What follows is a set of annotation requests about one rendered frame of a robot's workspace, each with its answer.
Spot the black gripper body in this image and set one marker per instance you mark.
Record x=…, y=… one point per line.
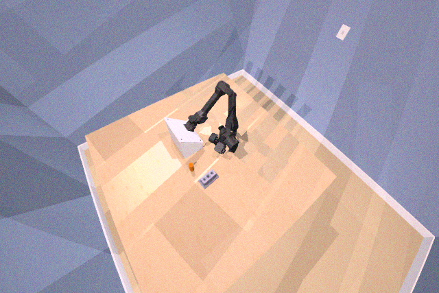
x=213, y=138

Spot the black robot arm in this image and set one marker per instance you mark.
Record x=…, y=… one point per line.
x=231, y=124

